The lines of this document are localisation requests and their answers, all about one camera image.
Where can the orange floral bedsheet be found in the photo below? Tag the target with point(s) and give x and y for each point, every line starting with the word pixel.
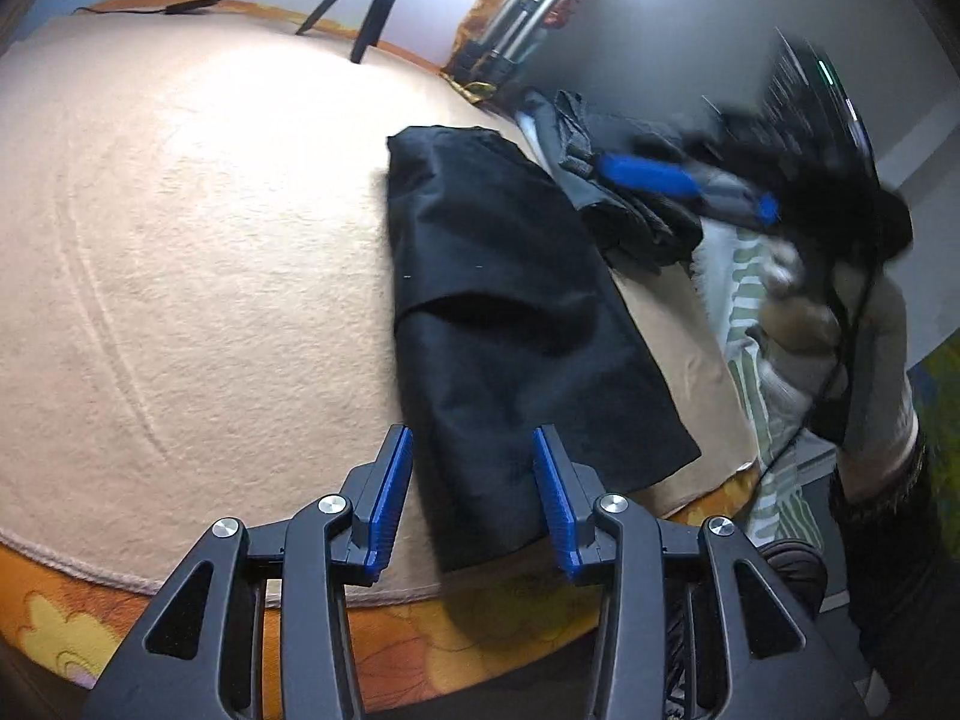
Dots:
pixel 420 637

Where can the green striped cloth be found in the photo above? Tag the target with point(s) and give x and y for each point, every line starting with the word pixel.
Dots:
pixel 739 360

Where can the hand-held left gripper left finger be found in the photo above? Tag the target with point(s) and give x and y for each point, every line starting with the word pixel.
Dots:
pixel 390 495

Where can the person's right hand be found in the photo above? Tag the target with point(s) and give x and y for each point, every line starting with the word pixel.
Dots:
pixel 877 390

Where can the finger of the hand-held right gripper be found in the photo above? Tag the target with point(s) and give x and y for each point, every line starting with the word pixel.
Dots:
pixel 649 174
pixel 766 208

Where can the pile of dark clothes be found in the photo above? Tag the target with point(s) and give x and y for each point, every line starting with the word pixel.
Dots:
pixel 637 217

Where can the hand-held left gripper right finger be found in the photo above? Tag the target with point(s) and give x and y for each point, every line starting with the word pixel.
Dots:
pixel 553 499

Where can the black pants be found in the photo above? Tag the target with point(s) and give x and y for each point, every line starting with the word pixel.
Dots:
pixel 510 300

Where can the silver tripod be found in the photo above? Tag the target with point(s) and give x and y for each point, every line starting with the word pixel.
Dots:
pixel 525 11

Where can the beige blanket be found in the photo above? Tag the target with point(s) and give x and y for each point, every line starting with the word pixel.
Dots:
pixel 187 277

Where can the person's right forearm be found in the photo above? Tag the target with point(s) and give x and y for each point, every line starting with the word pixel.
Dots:
pixel 892 555

